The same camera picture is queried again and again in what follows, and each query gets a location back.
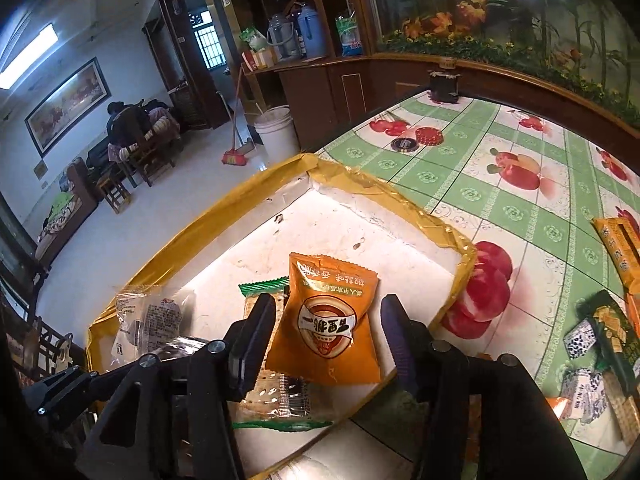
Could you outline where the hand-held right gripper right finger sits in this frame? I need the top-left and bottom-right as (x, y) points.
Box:
(380, 295), (588, 480)

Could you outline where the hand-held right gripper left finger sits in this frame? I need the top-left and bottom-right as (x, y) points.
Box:
(75, 292), (278, 480)

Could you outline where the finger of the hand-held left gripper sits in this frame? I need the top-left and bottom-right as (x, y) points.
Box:
(20, 364), (101, 417)

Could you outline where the green cracker packet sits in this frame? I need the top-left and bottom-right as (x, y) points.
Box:
(232, 277), (333, 431)

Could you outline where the orange round-logo snack packet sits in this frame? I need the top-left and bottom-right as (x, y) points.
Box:
(264, 252), (383, 386)

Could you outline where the clear plastic snack packet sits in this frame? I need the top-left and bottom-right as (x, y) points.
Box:
(112, 285), (211, 361)

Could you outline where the white foam box yellow tape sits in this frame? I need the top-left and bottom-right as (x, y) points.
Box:
(85, 152), (478, 480)

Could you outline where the white blue candy packet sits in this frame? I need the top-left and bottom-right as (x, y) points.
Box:
(559, 367), (608, 422)
(564, 320), (597, 359)

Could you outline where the small orange snack packet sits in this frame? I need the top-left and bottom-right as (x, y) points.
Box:
(545, 396), (572, 422)

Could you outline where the fruit print tablecloth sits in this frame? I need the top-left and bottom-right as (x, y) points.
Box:
(317, 87), (640, 480)

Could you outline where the wooden sofa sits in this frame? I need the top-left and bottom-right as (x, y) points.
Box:
(35, 157), (99, 267)

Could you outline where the red broom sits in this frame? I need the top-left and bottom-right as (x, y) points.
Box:
(221, 67), (256, 167)

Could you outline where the wooden stool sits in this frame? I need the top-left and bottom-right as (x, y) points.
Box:
(95, 172), (133, 214)

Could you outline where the dark green wafer packet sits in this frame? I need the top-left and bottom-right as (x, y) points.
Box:
(592, 290), (640, 446)

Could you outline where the white plastic bucket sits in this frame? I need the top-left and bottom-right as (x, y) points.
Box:
(253, 106), (301, 163)

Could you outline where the wooden chair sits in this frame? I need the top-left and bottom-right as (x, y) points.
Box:
(120, 110), (177, 187)

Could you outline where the yellow-orange biscuit packet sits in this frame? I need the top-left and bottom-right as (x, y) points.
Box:
(592, 216), (640, 286)

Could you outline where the wooden cabinet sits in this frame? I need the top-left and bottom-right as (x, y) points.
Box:
(245, 52), (431, 153)

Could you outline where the black round container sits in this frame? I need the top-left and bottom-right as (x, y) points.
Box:
(429, 70), (461, 105)

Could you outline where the small cardboard box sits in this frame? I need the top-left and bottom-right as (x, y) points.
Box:
(242, 47), (278, 70)

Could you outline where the dark wooden wardrobe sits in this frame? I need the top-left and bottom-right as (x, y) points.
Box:
(157, 0), (231, 131)

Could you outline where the green white bag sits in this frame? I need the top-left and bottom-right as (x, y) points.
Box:
(239, 27), (268, 52)

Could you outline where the barred window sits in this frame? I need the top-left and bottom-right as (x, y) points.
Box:
(192, 10), (224, 69)

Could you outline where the grey thermos flask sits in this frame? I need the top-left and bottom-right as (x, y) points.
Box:
(266, 14), (301, 59)

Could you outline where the blue green plastic bag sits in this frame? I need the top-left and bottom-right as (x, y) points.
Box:
(335, 15), (363, 57)

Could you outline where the blue thermos flask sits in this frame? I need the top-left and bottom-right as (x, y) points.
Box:
(296, 4), (331, 58)

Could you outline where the ceiling light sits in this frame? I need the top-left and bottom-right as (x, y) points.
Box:
(0, 25), (58, 89)

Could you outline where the framed wall painting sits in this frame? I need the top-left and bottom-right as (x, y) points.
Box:
(25, 57), (112, 156)

